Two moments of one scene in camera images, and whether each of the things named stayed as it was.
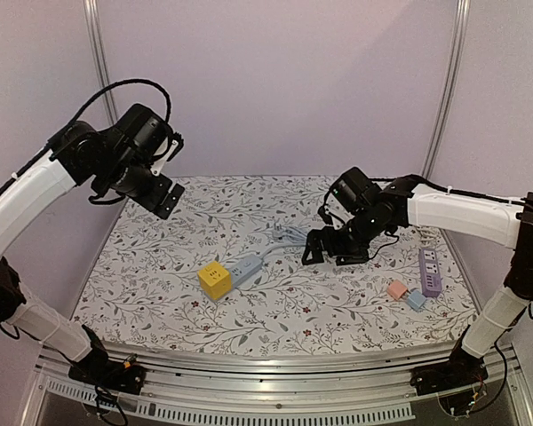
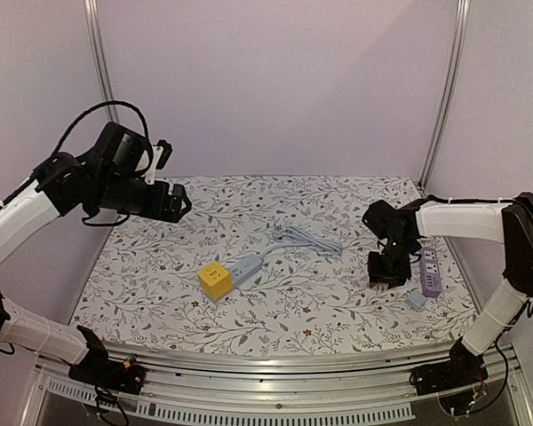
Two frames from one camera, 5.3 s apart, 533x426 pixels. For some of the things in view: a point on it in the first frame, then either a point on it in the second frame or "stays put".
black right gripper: (327, 245) -> (388, 275)
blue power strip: (244, 269) stays put
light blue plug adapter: (416, 300) stays put
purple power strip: (431, 277) stays put
